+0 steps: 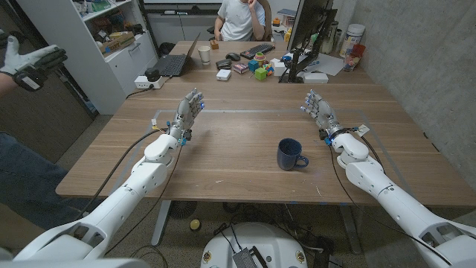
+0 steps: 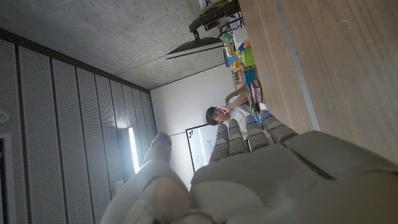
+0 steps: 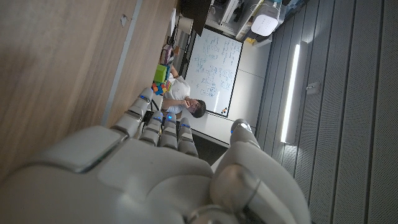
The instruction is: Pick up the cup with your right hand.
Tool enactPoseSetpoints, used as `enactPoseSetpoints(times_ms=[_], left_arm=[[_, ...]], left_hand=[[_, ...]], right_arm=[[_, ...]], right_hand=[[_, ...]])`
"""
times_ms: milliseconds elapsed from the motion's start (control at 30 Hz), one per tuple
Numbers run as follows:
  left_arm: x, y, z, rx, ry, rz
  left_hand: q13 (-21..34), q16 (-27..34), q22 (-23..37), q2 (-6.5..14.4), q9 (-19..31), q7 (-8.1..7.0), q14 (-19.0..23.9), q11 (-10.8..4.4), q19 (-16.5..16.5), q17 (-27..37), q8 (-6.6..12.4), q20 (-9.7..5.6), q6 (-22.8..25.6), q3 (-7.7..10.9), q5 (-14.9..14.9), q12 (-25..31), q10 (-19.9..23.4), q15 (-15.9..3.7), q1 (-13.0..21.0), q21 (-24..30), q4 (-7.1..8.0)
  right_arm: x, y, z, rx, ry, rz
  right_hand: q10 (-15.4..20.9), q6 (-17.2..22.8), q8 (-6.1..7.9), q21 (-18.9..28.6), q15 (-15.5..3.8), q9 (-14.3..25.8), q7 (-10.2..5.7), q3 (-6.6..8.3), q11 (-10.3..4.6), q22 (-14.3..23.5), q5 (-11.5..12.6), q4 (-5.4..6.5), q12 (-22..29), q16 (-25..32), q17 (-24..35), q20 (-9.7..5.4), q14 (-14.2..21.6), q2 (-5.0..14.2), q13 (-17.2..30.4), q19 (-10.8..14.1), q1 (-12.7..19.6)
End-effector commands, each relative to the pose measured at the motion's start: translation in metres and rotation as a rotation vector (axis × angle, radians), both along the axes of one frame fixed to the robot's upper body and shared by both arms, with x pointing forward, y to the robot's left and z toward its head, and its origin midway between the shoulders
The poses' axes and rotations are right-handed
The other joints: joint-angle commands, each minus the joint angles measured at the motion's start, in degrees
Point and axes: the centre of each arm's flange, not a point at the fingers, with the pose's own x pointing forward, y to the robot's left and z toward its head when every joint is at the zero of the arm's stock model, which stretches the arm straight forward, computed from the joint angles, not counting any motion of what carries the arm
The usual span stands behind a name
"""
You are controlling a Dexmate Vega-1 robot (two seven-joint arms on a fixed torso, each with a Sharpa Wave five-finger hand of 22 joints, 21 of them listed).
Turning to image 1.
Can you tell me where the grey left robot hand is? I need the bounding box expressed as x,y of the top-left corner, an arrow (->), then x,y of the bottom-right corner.
167,88 -> 206,141

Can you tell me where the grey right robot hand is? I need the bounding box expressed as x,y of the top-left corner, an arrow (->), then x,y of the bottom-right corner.
300,89 -> 345,139

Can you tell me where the dark blue ceramic mug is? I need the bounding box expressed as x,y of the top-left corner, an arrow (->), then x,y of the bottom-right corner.
276,138 -> 309,172

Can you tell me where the white paper cup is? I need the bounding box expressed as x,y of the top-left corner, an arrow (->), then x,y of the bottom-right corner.
197,45 -> 211,66

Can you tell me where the flat white box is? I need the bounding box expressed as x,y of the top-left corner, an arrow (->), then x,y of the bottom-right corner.
303,71 -> 329,84

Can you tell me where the white paper sheet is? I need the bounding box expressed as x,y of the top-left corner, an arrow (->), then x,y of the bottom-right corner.
297,51 -> 345,77

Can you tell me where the black open laptop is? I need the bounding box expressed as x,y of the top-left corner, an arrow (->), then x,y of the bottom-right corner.
152,32 -> 202,77

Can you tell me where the black computer monitor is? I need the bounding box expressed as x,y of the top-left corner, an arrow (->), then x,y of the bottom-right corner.
278,9 -> 338,84
288,0 -> 338,51

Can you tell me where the black power adapter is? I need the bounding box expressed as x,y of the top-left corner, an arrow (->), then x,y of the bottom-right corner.
144,67 -> 161,83

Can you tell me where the white power strip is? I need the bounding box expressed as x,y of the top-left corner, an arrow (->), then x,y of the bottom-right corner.
134,75 -> 165,90

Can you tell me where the jar with red lid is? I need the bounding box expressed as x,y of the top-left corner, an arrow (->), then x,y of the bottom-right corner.
343,43 -> 367,73

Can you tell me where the black backpack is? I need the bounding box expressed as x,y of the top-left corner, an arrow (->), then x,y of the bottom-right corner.
158,42 -> 176,57

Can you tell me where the tall drinks bottle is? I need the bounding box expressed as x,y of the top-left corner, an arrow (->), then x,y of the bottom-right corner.
321,21 -> 339,55

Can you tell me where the white canister with lid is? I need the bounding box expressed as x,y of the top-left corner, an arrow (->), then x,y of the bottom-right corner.
338,23 -> 366,59

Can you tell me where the black keyboard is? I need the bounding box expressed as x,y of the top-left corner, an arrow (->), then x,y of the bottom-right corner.
239,42 -> 276,60

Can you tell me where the round black fan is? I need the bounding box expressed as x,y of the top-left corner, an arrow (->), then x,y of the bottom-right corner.
169,200 -> 198,220

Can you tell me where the white shelf cabinet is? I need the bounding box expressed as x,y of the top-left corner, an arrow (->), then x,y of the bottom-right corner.
16,0 -> 159,115

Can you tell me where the cardboard box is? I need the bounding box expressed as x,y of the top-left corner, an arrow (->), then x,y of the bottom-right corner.
98,31 -> 136,55

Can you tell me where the seated person in white t-shirt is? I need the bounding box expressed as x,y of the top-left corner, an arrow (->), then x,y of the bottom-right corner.
213,0 -> 267,42

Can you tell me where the brown office chair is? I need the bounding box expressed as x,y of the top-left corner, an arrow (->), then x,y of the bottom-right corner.
256,0 -> 274,42

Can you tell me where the white table leg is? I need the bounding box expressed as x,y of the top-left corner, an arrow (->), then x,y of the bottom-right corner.
151,200 -> 172,246
338,205 -> 362,255

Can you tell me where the white robot torso base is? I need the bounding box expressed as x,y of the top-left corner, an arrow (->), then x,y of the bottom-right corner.
200,222 -> 309,268

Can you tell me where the grey finned electronics module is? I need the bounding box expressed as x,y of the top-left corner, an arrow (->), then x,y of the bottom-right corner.
232,246 -> 268,268

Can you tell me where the white and black tracking glove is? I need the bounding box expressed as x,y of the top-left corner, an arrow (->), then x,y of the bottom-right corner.
0,35 -> 68,92

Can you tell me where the person in blue jeans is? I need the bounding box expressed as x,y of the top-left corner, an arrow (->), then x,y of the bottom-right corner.
0,72 -> 105,230

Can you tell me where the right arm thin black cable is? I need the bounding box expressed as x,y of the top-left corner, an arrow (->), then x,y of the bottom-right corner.
329,144 -> 453,266

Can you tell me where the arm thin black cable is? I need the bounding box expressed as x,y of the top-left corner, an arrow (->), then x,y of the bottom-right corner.
106,144 -> 183,256
329,144 -> 453,266

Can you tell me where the black power strip cable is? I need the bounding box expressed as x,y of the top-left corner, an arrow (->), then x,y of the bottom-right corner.
125,84 -> 155,100

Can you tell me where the right arm thick black cable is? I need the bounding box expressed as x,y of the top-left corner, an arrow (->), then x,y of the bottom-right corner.
347,127 -> 386,174

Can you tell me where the arm thick black cable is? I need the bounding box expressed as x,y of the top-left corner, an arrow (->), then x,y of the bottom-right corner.
347,127 -> 386,174
74,127 -> 170,223

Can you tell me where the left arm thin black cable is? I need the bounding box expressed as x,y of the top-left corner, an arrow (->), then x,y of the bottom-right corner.
106,144 -> 183,256

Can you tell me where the left arm thick black cable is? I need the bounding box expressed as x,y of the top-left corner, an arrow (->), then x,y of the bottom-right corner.
74,127 -> 170,223

